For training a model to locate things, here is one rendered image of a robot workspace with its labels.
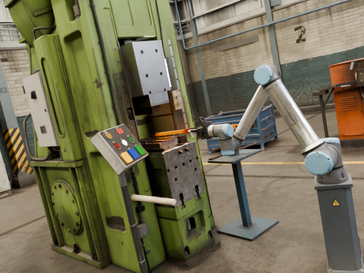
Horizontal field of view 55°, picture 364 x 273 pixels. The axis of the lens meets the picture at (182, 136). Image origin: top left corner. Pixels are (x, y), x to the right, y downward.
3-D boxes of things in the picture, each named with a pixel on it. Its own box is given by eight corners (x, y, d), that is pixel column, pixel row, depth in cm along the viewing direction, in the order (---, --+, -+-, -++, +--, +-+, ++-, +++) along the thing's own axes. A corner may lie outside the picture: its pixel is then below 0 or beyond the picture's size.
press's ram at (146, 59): (178, 88, 288) (168, 39, 283) (143, 95, 261) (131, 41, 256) (145, 95, 318) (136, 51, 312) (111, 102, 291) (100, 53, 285)
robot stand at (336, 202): (361, 257, 237) (349, 173, 229) (365, 275, 217) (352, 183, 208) (326, 257, 245) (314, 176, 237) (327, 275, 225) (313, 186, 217)
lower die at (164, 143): (178, 144, 285) (176, 135, 284) (160, 151, 271) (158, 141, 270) (145, 146, 314) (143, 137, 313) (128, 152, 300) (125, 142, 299)
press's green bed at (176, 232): (215, 242, 303) (205, 191, 297) (186, 263, 277) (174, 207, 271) (171, 233, 342) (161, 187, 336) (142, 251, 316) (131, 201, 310)
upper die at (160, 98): (169, 102, 280) (167, 90, 279) (151, 106, 266) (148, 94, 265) (137, 108, 310) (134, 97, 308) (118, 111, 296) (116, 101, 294)
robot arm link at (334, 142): (345, 161, 223) (341, 134, 221) (339, 169, 209) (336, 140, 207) (320, 162, 232) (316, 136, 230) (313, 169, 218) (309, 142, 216)
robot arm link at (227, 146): (238, 152, 245) (235, 135, 243) (231, 156, 236) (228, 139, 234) (226, 153, 250) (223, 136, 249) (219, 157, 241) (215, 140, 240)
